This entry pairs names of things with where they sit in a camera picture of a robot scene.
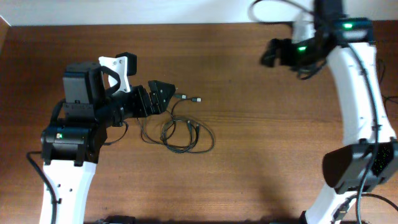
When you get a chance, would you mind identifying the camera cable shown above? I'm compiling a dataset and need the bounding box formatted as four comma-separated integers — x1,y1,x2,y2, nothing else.
25,151,60,224
248,0,398,224

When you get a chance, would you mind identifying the thin black USB cable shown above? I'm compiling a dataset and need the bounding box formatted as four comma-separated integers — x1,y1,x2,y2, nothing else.
136,96,216,154

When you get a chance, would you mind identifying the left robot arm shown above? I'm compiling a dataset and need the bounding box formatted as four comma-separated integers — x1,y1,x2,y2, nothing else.
40,62,176,223

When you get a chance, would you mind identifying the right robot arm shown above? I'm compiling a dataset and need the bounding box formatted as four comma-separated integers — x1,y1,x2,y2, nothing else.
261,0,397,223

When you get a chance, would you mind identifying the right camera cable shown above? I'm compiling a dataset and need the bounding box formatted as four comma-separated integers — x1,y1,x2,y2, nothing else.
248,0,398,224

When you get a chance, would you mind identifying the left camera cable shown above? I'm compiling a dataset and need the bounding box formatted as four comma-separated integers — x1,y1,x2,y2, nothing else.
25,151,60,224

